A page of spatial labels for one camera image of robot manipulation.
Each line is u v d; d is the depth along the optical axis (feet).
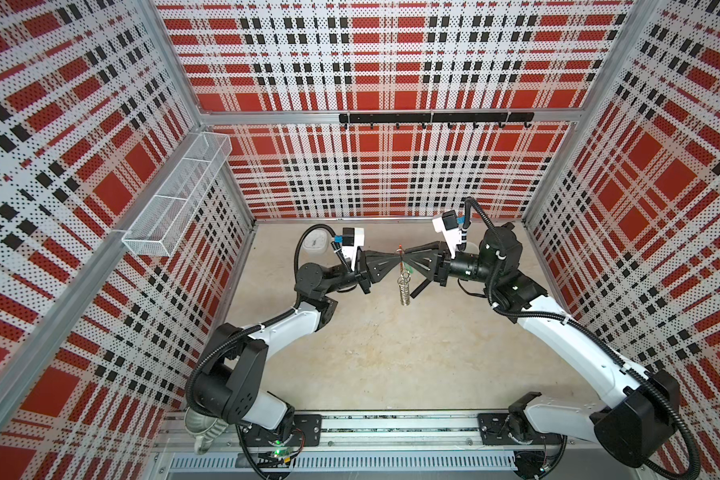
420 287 3.31
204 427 2.25
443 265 1.89
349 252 2.00
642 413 1.24
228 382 1.41
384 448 2.36
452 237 1.92
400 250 2.29
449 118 2.92
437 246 2.05
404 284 2.14
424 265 2.09
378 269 2.11
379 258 2.10
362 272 2.02
